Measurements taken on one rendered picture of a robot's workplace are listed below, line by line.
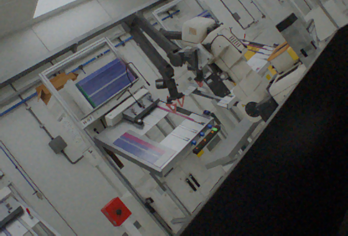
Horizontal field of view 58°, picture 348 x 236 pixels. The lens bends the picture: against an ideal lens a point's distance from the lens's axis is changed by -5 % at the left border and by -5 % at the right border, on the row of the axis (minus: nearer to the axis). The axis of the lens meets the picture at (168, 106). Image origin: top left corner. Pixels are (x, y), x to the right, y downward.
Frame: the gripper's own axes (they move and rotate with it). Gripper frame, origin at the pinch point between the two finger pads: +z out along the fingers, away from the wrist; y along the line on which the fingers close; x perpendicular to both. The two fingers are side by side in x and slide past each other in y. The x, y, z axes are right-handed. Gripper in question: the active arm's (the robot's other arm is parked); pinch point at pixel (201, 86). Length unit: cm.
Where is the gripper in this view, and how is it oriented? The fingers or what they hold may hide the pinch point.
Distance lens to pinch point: 285.4
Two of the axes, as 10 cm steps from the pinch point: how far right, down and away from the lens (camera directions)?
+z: 1.2, 8.3, 5.4
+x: 7.9, 2.5, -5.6
